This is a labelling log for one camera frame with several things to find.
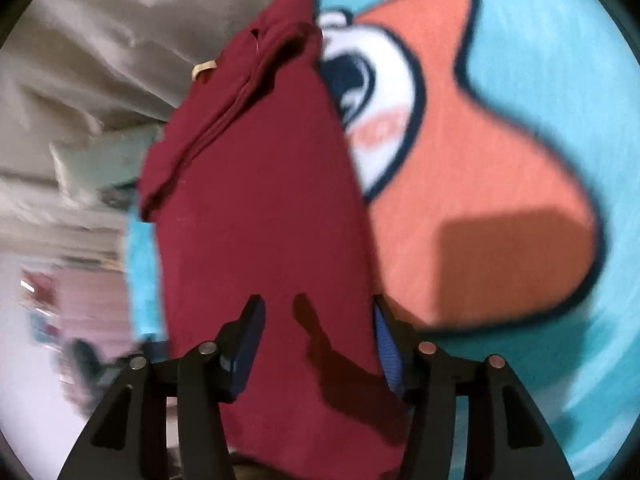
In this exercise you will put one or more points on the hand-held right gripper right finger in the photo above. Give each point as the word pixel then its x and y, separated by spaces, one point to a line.
pixel 389 349

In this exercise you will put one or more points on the maroon shirt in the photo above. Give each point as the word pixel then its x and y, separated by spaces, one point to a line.
pixel 260 220

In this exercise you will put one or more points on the beige curtain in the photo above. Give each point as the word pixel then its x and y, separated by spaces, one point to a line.
pixel 115 45

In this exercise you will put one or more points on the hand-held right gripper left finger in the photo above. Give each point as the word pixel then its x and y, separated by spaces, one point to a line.
pixel 247 347

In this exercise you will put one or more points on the cartoon printed blue blanket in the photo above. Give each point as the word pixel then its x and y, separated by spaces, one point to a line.
pixel 480 160

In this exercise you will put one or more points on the light green pillow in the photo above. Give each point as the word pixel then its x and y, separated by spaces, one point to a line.
pixel 100 162

